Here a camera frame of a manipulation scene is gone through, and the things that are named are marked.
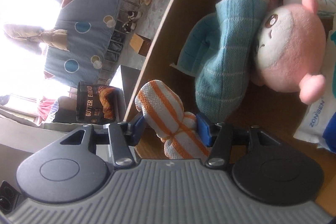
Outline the blue white wet wipes pack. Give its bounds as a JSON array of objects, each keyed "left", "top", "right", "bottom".
[{"left": 294, "top": 30, "right": 336, "bottom": 153}]

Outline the pink plush toy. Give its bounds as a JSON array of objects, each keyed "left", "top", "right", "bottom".
[{"left": 251, "top": 0, "right": 326, "bottom": 105}]

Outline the orange striped white towel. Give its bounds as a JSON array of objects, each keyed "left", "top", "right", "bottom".
[{"left": 134, "top": 80, "right": 210, "bottom": 161}]

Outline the butter bread box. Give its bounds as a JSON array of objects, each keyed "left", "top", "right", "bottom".
[{"left": 76, "top": 81, "right": 117, "bottom": 124}]

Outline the brown cardboard box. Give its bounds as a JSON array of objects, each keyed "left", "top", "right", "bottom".
[{"left": 134, "top": 0, "right": 335, "bottom": 214}]

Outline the teal checked towel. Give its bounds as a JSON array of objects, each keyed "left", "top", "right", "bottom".
[{"left": 173, "top": 0, "right": 269, "bottom": 123}]

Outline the blue patterned quilt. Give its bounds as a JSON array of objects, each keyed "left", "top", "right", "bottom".
[{"left": 45, "top": 0, "right": 121, "bottom": 87}]

